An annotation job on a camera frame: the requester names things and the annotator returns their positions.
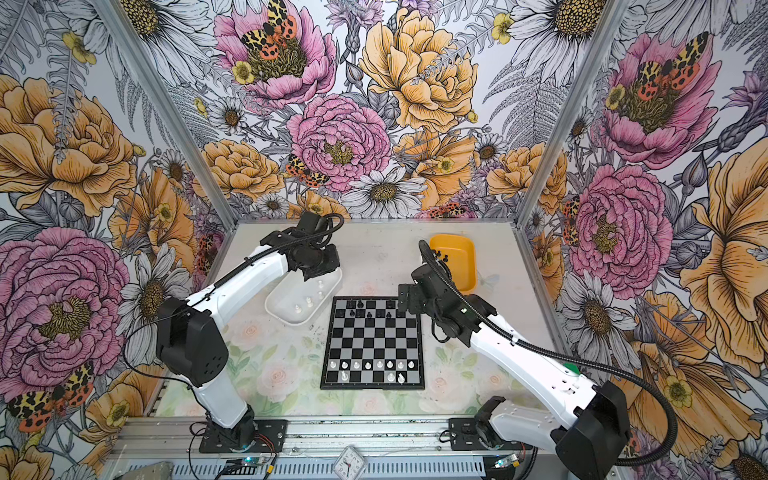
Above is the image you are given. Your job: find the white plastic tray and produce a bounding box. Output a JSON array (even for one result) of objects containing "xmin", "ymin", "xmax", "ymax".
[{"xmin": 264, "ymin": 268, "xmax": 343, "ymax": 326}]

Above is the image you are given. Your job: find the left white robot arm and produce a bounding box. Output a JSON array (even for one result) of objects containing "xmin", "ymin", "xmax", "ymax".
[{"xmin": 155, "ymin": 212, "xmax": 345, "ymax": 452}]

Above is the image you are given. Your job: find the small white clock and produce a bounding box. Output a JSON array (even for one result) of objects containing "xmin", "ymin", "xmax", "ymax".
[{"xmin": 333, "ymin": 445, "xmax": 367, "ymax": 480}]

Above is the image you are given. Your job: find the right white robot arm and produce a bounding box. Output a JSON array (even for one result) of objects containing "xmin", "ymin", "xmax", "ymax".
[{"xmin": 398, "ymin": 242, "xmax": 630, "ymax": 479}]

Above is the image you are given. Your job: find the yellow plastic tray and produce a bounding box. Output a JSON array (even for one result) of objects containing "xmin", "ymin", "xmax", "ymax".
[{"xmin": 429, "ymin": 234, "xmax": 477, "ymax": 295}]

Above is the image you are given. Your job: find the black and silver chessboard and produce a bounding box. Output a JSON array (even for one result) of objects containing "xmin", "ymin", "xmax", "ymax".
[{"xmin": 320, "ymin": 296, "xmax": 426, "ymax": 390}]

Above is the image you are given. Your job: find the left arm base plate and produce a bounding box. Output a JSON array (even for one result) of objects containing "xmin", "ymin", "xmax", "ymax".
[{"xmin": 198, "ymin": 419, "xmax": 288, "ymax": 454}]

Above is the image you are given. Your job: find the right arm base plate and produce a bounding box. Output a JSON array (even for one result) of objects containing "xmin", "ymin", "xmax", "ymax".
[{"xmin": 448, "ymin": 417, "xmax": 522, "ymax": 451}]

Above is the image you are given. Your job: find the aluminium front rail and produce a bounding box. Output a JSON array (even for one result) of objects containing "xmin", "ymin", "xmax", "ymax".
[{"xmin": 110, "ymin": 413, "xmax": 622, "ymax": 460}]

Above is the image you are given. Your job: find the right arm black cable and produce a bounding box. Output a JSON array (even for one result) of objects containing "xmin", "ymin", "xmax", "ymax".
[{"xmin": 418, "ymin": 239, "xmax": 679, "ymax": 468}]

